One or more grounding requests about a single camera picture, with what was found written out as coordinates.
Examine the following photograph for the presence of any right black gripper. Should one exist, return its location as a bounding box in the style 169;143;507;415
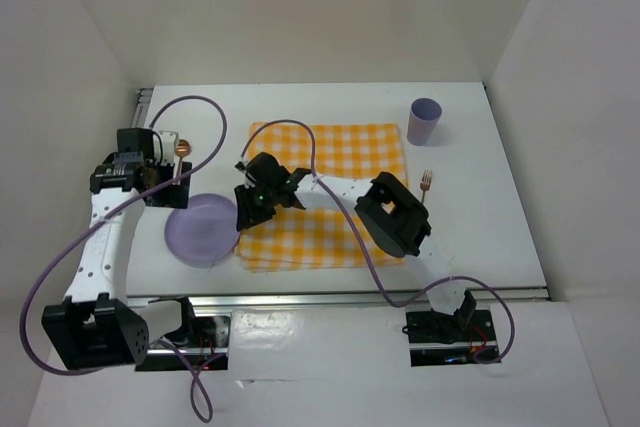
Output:
235;181;279;230

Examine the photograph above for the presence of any purple plastic plate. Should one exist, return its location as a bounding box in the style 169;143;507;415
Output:
164;193;239;268

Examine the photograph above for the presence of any copper spoon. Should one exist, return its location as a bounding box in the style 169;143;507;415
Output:
173;139;192;185

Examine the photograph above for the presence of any yellow checkered cloth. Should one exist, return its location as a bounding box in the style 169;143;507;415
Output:
236;122;408;273

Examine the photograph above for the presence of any copper fork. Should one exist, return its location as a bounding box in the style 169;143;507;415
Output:
420;170;433;203

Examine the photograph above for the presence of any purple plastic cup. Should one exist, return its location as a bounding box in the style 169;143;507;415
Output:
407;98;442;146

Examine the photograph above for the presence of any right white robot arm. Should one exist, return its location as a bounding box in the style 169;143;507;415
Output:
234;152;476;339

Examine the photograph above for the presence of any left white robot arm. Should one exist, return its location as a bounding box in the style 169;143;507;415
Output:
41;128;199;373

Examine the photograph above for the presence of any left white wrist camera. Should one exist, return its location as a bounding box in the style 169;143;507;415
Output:
152;130;179;166

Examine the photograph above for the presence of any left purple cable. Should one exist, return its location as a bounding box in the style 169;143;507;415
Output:
18;95;229;423

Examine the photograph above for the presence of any purple cable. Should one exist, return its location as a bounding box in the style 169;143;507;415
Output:
18;95;229;423
239;119;516;365

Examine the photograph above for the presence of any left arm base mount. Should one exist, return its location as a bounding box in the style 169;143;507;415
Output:
135;312;231;372

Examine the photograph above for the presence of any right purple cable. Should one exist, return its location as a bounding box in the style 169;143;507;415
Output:
239;119;516;365

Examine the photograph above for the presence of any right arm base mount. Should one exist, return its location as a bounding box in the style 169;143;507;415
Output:
402;309;500;367

